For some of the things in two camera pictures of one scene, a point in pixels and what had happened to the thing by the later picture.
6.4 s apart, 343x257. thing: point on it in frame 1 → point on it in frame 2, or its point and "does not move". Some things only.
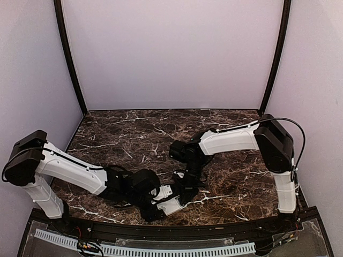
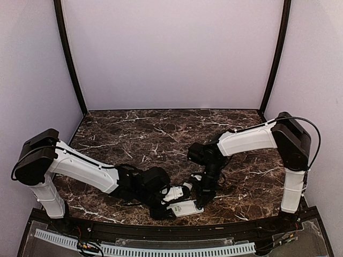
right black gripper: x=188 y=191 → x=206 y=193
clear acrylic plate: x=176 y=242 does not move
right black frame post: x=287 y=5 does not move
